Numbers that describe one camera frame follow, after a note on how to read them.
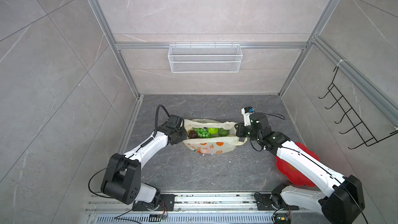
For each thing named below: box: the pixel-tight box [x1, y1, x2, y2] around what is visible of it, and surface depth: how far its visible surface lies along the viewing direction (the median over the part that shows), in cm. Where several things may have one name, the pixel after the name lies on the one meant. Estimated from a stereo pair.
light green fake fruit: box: [207, 127, 219, 135], surface depth 97 cm
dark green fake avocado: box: [218, 127, 230, 137], surface depth 97 cm
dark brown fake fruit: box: [188, 130, 198, 139], surface depth 95 cm
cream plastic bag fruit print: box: [183, 118, 248, 154], surface depth 85 cm
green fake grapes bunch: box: [192, 127, 211, 139], surface depth 95 cm
